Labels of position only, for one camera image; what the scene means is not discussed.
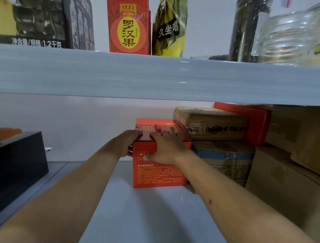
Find person's right hand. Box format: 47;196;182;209
142;126;192;166

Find person's left hand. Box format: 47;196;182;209
117;129;144;159

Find printed-tape brown parcel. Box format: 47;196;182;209
173;106;249;142

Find long taped cardboard box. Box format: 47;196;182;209
191;139;256;188

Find grey metal shelves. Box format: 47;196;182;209
0;43;320;243

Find large red cartoon gift box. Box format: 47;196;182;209
213;101;272;148

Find wide clear-taped cardboard box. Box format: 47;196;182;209
245;146;320;243

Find small cardboard box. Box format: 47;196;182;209
260;104;320;176

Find person's right forearm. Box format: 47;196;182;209
174;150;316;243

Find person's left forearm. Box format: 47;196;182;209
0;140;126;243

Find small dark canister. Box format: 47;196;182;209
208;54;231;61

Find large black box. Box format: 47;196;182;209
0;131;50;212

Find red yellow-label packet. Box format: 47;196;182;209
107;0;152;56

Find yellow green snack bag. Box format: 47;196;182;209
151;0;188;58

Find metal-lid glass jar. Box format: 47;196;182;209
228;0;273;63

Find white black milk carton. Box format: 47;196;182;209
0;0;96;51

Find ribbed clear plastic jar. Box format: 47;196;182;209
256;11;318;66

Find labelled clear plastic jar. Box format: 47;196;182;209
307;3;320;67

